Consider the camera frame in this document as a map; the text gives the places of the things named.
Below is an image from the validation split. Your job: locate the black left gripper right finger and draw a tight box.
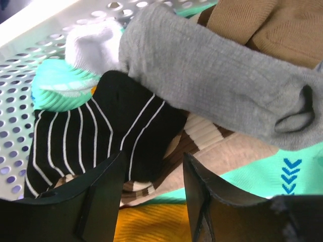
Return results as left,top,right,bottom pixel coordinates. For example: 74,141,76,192
183,153,322,242

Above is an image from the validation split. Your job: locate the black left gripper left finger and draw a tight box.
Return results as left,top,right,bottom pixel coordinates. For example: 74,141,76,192
1,152,126,242

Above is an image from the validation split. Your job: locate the black white striped sock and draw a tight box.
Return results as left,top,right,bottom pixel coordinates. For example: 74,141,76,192
24,71,187,198

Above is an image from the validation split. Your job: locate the mustard yellow sock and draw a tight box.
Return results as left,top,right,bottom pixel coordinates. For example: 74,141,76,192
82,79,188,241

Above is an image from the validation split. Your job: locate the brown patterned sock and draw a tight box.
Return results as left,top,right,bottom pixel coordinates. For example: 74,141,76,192
120,114,278,207

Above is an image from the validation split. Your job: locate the mint green sock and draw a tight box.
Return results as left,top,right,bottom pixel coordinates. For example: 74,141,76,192
32,59,322,198

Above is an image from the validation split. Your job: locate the grey sock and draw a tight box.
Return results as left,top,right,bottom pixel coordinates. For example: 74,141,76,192
119,3,322,150

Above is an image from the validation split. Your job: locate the white ankle sock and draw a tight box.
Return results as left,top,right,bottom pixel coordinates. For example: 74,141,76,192
65,19,123,75

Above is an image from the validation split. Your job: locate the white perforated laundry basket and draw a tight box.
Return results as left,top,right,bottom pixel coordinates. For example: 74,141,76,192
0,0,218,201

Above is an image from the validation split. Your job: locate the tan brown sock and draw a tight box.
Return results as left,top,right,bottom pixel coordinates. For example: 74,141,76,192
192,0,322,69

